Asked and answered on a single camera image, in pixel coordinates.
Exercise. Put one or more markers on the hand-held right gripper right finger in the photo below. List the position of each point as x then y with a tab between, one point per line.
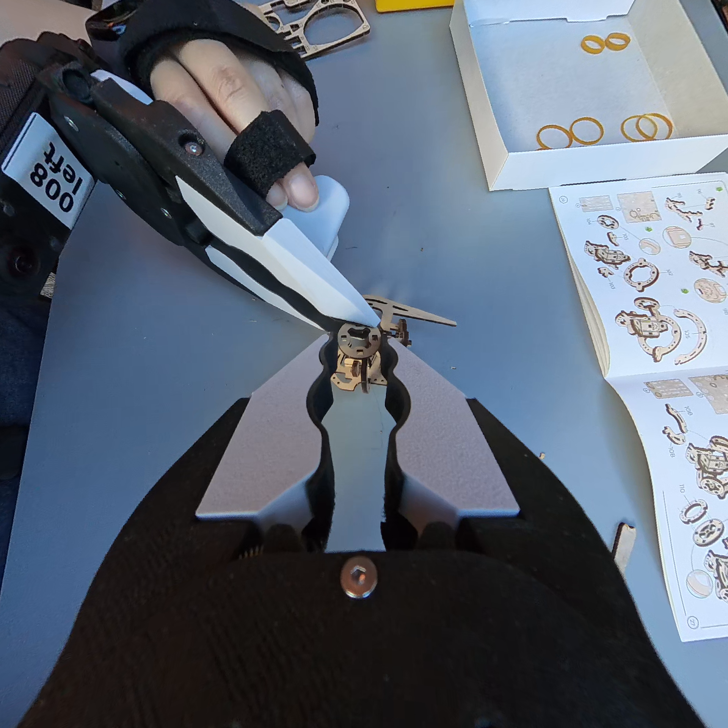
455	455

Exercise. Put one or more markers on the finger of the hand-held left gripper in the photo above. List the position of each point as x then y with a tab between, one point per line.
250	276
310	261

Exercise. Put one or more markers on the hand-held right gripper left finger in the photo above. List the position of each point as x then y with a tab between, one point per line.
256	455

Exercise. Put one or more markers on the small wooden model assembly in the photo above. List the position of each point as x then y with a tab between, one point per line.
358	364

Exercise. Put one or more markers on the laser-cut plywood parts sheet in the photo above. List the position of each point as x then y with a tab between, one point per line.
296	40

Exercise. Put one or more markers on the person's left hand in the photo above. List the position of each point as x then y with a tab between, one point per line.
227	79

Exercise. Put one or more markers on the thin wooden wedge piece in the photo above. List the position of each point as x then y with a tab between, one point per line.
426	318

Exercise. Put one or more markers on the flat wooden stick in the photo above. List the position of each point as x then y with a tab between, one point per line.
624	546

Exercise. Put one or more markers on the open instruction booklet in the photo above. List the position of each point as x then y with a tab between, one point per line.
654	352

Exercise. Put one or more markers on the person's blue jeans leg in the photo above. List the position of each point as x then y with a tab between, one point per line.
17	352

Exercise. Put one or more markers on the yellow plastic bin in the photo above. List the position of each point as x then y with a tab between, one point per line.
415	4

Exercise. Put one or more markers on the white cardboard box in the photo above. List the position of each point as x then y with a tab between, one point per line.
540	85

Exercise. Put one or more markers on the group of yellow rubber bands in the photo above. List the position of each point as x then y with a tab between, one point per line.
571	135

